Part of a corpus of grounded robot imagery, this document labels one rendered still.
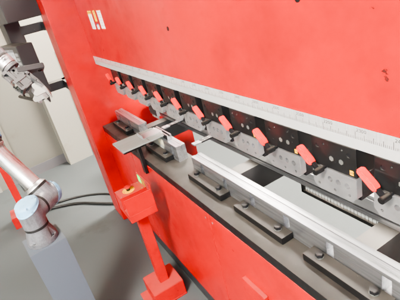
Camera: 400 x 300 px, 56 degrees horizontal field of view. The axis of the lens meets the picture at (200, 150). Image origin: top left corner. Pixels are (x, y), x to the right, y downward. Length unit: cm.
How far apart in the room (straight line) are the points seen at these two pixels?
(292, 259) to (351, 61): 72
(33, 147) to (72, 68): 213
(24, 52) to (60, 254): 153
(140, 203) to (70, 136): 284
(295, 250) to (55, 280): 125
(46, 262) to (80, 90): 139
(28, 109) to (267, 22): 399
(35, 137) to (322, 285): 410
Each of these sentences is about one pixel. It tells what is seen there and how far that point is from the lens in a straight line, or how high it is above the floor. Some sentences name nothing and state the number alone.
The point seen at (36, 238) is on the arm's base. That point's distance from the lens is 202.
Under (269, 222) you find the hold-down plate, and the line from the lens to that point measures 147.
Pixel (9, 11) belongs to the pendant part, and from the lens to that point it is 301.
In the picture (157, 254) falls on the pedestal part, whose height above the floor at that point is 33.
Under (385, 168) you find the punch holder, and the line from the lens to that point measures 97.
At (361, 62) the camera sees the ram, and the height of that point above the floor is 156.
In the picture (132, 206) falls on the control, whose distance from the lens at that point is 207.
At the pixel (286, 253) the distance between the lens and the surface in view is 139.
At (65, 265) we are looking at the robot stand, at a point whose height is 63.
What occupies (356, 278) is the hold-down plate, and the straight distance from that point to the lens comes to 126.
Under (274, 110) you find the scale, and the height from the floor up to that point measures 138.
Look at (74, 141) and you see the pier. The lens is 484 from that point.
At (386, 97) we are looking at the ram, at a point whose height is 149.
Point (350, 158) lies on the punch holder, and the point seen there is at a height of 131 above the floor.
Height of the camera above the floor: 182
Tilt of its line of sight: 26 degrees down
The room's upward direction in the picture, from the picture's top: 14 degrees counter-clockwise
